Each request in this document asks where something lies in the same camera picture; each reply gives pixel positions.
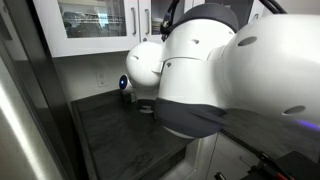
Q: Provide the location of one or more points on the white glass-door upper cabinet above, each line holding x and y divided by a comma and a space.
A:
93, 43

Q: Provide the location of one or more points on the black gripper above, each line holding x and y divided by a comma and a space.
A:
146, 102

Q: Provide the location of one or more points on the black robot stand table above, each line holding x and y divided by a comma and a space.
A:
300, 166

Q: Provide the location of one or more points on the white wall outlet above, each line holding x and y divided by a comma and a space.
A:
102, 79

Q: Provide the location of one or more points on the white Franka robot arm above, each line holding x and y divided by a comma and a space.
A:
216, 73

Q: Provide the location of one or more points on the white lower cabinet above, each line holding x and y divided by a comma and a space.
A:
226, 156

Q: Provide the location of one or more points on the stainless steel refrigerator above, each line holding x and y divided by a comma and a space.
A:
23, 100

